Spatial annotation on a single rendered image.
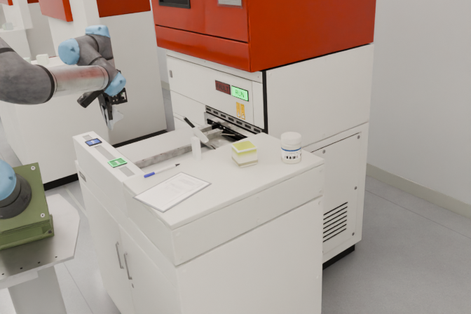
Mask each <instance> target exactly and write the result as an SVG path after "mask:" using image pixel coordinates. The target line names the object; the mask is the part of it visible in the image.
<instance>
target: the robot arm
mask: <svg viewBox="0 0 471 314"><path fill-rule="evenodd" d="M85 31H86V32H85V35H84V36H80V37H76V38H71V39H68V40H66V41H63V42H62V43H60V45H59V46H58V50H57V51H58V55H59V57H60V59H61V61H63V62H64V63H65V64H68V65H75V64H76V65H77V67H53V68H46V67H45V66H43V65H40V64H31V63H29V62H28V61H26V60H24V59H23V58H22V57H21V56H20V55H18V54H17V53H16V52H15V51H14V50H13V49H12V48H11V47H10V46H9V45H8V44H7V43H6V42H5V41H4V40H3V39H2V38H1V37H0V100H1V101H3V102H8V103H12V104H24V105H34V104H43V103H46V102H48V101H49V100H51V99H52V97H61V96H65V95H73V94H79V93H84V94H82V96H80V97H79V98H78V99H77V102H78V103H79V104H80V105H81V106H82V107H83V108H86V107H87V106H88V105H90V104H91V103H92V102H93V101H94V100H95V99H96V98H98V101H99V105H100V109H101V112H102V115H103V118H104V121H105V123H106V125H107V127H108V128H109V129H110V130H113V127H114V123H116V122H117V121H119V120H121V119H122V118H123V114H122V113H120V112H119V111H117V110H116V107H114V106H112V105H114V104H122V103H125V102H128V99H127V95H126V90H125V88H124V86H125V84H126V79H125V78H124V77H123V76H122V75H121V70H118V69H116V67H115V63H114V56H113V51H112V47H111V37H110V35H109V29H108V27H107V26H106V25H93V26H89V27H86V28H85ZM123 93H125V98H126V99H125V98H124V96H122V94H123ZM31 197H32V190H31V187H30V185H29V183H28V182H27V180H26V179H25V178H24V177H22V176H21V175H19V174H16V173H15V172H14V170H13V169H12V167H11V166H10V165H9V164H8V163H7V162H6V161H3V160H1V159H0V219H10V218H12V217H15V216H18V215H19V214H20V213H22V212H23V211H24V210H25V209H26V208H27V206H28V205H29V203H30V200H31Z"/></svg>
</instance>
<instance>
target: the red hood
mask: <svg viewBox="0 0 471 314"><path fill-rule="evenodd" d="M151 5H152V11H153V21H154V27H155V33H156V43H157V46H158V47H160V48H164V49H168V50H172V51H175V52H178V53H182V54H185V55H190V56H193V57H197V58H200V59H203V60H207V61H211V62H215V63H218V64H222V65H225V66H228V67H233V68H236V69H240V70H243V71H248V72H250V73H253V72H256V71H260V70H263V69H268V68H271V67H276V66H280V65H283V64H288V63H291V62H296V61H299V60H305V59H308V58H311V57H316V56H319V55H324V54H327V53H333V52H336V51H339V50H344V49H347V48H352V47H356V46H361V45H364V44H367V43H372V42H374V25H375V14H376V0H151Z"/></svg>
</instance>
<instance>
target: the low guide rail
mask: <svg viewBox="0 0 471 314"><path fill-rule="evenodd" d="M205 146H207V145H205V144H203V143H201V142H200V147H201V148H203V147H205ZM190 151H192V146H191V144H187V145H185V146H181V147H179V148H176V149H173V150H170V151H166V152H164V153H160V154H158V155H155V156H152V157H149V158H145V159H143V160H140V161H137V162H134V164H135V165H136V166H138V167H139V168H140V169H141V168H145V167H147V166H150V165H153V164H155V163H159V162H161V161H165V160H167V159H170V158H174V157H176V156H180V155H182V154H184V153H188V152H190Z"/></svg>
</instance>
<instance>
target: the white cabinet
mask: <svg viewBox="0 0 471 314"><path fill-rule="evenodd" d="M76 169H77V173H78V178H79V182H80V185H81V191H82V194H83V200H84V203H85V207H86V212H87V216H88V222H89V225H90V231H91V234H92V237H93V243H94V247H95V252H96V256H97V261H98V265H99V268H100V274H101V277H102V283H103V286H104V288H105V289H106V291H107V293H108V294H109V296H110V297H111V299H112V300H113V302H114V303H115V304H116V307H117V308H118V309H119V311H120V312H121V314H321V303H322V244H323V214H324V195H320V196H318V197H316V198H314V199H312V200H310V201H308V202H306V203H304V204H302V205H300V206H297V207H295V208H293V209H291V210H289V211H287V212H285V213H283V214H281V215H279V216H277V217H275V218H273V219H271V220H269V221H267V222H265V223H263V224H261V225H259V226H257V227H255V228H252V229H250V230H248V231H246V232H244V233H242V234H240V235H238V236H236V237H234V238H232V239H230V240H228V241H226V242H225V243H222V244H220V245H218V246H216V247H214V248H212V249H211V250H208V251H206V252H203V253H202V254H199V255H198V256H196V257H194V258H192V259H189V260H188V261H185V262H184V263H182V264H180V265H178V266H176V265H174V264H173V263H172V262H171V261H170V260H169V259H168V258H167V257H166V256H165V255H164V254H163V252H162V251H161V250H160V249H159V248H158V247H157V246H156V245H155V244H154V243H153V242H152V241H151V240H150V239H149V238H148V237H147V235H146V234H145V233H144V232H143V231H142V230H141V229H140V228H139V227H138V226H137V225H136V224H135V223H134V222H133V221H132V219H131V218H129V217H128V218H127V217H126V215H125V214H124V213H123V212H122V211H121V210H120V209H119V208H118V207H117V206H116V205H115V204H114V203H113V201H112V200H111V199H110V198H109V197H108V196H107V195H106V194H105V193H104V192H103V191H102V190H101V189H100V188H99V186H98V185H96V183H95V182H94V181H93V180H92V179H91V178H89V176H88V175H87V174H86V173H85V172H84V171H83V170H82V169H81V168H80V167H79V166H78V165H77V164H76Z"/></svg>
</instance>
